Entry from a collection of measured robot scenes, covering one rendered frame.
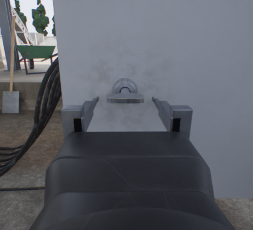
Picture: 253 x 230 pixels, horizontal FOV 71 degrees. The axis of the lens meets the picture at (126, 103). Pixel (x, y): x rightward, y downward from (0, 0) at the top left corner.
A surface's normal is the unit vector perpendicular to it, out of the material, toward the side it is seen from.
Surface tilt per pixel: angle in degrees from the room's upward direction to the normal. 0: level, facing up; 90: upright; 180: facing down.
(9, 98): 70
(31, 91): 90
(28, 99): 90
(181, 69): 90
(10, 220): 0
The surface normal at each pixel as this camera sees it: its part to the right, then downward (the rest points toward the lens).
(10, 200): 0.00, -0.96
